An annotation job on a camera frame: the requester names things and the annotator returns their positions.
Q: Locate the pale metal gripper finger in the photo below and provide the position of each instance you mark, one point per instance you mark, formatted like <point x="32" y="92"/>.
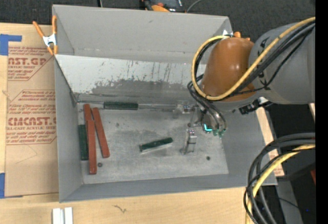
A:
<point x="190" y="141"/>
<point x="185" y="108"/>

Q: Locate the dark green flat block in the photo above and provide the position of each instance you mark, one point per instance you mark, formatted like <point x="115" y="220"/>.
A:
<point x="83" y="142"/>
<point x="120" y="105"/>
<point x="156" y="144"/>

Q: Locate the grey metal bin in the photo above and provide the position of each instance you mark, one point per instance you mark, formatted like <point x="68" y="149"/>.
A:
<point x="143" y="38"/>

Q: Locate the red-brown flat block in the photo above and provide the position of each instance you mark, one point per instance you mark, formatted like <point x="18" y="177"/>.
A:
<point x="101" y="132"/>
<point x="92" y="148"/>
<point x="87" y="112"/>

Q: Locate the brown cardboard board red print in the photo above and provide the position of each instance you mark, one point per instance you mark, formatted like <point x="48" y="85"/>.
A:
<point x="30" y="141"/>

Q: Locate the black cylinder on white bracket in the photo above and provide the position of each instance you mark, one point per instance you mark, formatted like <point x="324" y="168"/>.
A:
<point x="248" y="109"/>

